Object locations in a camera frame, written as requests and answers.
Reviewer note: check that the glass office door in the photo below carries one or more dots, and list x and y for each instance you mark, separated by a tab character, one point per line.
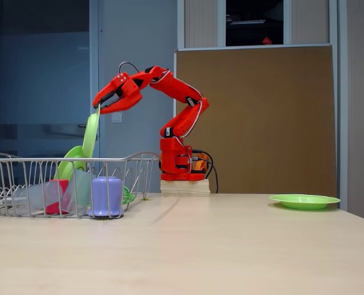
46	77

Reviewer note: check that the red robot arm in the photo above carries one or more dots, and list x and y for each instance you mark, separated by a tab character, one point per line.
182	123

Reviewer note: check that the green yellow twist tie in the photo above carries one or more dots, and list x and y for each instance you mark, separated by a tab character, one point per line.
145	199

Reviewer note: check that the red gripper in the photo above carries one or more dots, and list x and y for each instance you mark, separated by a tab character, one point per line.
127	96

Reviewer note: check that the orange plastic clamp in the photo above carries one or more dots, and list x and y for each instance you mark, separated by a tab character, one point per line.
203	164

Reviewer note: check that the green plastic plate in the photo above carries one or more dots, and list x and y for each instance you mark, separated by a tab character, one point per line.
71	156
305	201
91	135

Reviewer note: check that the yellow black striped tape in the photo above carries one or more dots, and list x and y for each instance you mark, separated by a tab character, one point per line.
102	218

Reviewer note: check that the red plastic cup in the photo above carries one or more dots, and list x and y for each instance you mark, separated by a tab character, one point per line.
54	192

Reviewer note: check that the small red item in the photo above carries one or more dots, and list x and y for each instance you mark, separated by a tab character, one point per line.
266	40

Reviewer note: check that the wooden base block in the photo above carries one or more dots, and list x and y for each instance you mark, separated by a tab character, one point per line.
182	187

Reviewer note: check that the white spiral notebook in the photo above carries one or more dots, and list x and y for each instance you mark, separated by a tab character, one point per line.
246	21

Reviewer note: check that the brown cork board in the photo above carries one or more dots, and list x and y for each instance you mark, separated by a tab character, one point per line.
277	123

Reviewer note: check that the white light switch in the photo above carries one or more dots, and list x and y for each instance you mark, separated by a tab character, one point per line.
117	118

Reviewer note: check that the purple plastic mug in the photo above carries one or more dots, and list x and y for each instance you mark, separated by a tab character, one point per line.
106	196

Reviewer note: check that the grey translucent plastic cup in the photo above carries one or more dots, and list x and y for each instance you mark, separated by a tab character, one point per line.
31	196
79	193

